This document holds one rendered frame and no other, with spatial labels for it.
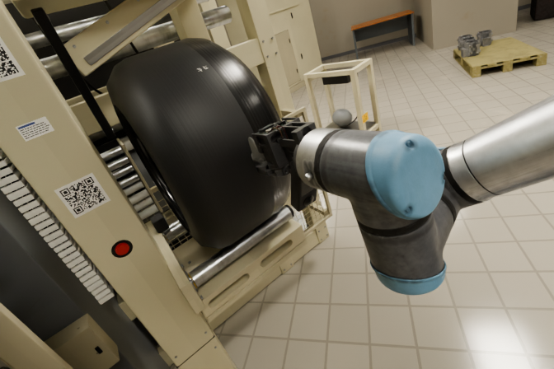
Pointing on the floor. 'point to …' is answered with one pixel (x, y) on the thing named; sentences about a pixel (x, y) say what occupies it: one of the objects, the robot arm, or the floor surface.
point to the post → (64, 119)
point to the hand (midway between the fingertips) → (258, 155)
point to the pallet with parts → (494, 53)
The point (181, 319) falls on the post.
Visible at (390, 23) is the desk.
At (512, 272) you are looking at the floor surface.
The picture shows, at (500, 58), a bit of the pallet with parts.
